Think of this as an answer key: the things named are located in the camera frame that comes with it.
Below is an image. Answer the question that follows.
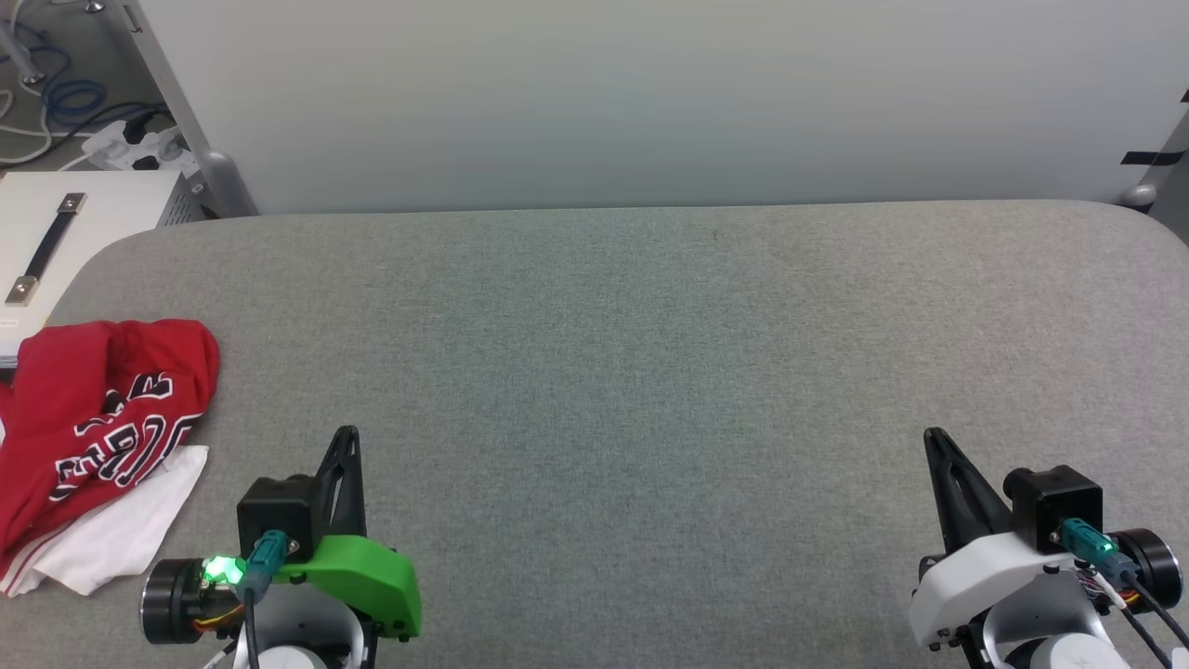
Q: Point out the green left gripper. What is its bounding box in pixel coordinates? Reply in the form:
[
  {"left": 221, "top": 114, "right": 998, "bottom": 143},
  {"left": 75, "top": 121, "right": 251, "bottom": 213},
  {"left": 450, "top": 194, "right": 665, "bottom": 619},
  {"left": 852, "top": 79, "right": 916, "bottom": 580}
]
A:
[{"left": 269, "top": 426, "right": 424, "bottom": 640}]

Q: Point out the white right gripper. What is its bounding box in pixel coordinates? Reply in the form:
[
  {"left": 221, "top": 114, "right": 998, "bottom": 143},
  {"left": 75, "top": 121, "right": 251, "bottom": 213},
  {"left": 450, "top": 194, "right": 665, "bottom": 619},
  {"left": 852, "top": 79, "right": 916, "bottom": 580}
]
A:
[{"left": 908, "top": 427, "right": 1078, "bottom": 648}]

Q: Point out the red white basketball jersey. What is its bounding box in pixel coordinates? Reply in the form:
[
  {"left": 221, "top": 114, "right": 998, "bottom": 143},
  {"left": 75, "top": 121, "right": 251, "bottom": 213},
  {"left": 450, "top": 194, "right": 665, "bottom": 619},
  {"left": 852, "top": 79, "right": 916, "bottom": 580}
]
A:
[{"left": 0, "top": 319, "right": 221, "bottom": 597}]

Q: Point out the grey metal partition leg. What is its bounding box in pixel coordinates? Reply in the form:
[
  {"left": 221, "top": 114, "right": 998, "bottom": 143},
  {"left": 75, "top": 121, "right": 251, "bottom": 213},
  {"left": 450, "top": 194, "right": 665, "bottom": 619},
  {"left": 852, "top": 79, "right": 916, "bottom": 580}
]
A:
[{"left": 125, "top": 0, "right": 258, "bottom": 217}]

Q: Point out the white case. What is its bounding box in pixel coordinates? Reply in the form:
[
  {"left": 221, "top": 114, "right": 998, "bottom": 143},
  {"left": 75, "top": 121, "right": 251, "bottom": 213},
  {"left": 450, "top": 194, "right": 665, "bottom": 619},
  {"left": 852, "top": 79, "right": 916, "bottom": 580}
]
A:
[{"left": 0, "top": 170, "right": 205, "bottom": 368}]

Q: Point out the white power strip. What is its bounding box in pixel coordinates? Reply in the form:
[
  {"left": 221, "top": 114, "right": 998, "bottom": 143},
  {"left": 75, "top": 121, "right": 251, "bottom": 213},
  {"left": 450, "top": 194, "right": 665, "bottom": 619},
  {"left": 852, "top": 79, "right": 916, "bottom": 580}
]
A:
[{"left": 82, "top": 121, "right": 201, "bottom": 177}]

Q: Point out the silver metal leg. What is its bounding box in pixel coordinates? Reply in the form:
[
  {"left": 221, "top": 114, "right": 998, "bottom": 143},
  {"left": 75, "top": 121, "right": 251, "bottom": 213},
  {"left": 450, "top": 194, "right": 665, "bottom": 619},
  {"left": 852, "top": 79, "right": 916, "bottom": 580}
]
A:
[{"left": 0, "top": 14, "right": 46, "bottom": 86}]

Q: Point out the left teal plug cable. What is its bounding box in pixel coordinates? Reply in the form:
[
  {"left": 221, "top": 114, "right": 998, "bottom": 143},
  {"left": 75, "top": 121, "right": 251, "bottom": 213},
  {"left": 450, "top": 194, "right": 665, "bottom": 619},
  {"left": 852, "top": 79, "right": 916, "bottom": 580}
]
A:
[{"left": 240, "top": 530, "right": 291, "bottom": 669}]

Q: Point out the teal plug cable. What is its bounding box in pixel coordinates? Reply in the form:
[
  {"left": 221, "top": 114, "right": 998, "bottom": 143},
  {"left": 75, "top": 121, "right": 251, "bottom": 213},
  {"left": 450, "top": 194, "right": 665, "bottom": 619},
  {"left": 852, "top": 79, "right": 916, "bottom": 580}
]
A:
[
  {"left": 1059, "top": 518, "right": 1189, "bottom": 651},
  {"left": 240, "top": 530, "right": 291, "bottom": 669}
]

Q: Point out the right teal plug cable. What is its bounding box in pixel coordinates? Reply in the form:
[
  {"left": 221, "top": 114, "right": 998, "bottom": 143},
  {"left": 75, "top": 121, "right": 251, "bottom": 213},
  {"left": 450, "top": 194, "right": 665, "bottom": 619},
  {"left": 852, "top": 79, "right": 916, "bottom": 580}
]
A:
[{"left": 1059, "top": 518, "right": 1189, "bottom": 651}]

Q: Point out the black strap handle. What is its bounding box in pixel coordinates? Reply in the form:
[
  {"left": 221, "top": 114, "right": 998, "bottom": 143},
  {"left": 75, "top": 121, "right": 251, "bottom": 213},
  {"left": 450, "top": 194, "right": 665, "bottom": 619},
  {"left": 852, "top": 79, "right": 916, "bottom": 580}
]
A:
[{"left": 5, "top": 192, "right": 87, "bottom": 308}]

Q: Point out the white cable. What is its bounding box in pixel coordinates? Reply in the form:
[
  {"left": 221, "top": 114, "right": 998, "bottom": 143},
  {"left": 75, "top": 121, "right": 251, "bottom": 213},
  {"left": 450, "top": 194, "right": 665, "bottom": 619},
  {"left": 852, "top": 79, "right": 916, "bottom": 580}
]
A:
[{"left": 0, "top": 88, "right": 57, "bottom": 164}]

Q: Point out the blue coiled cable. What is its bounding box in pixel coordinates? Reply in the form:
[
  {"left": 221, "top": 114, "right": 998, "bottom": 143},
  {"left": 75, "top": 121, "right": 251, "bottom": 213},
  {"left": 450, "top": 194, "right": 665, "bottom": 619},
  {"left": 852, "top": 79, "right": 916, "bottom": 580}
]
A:
[{"left": 42, "top": 79, "right": 111, "bottom": 126}]

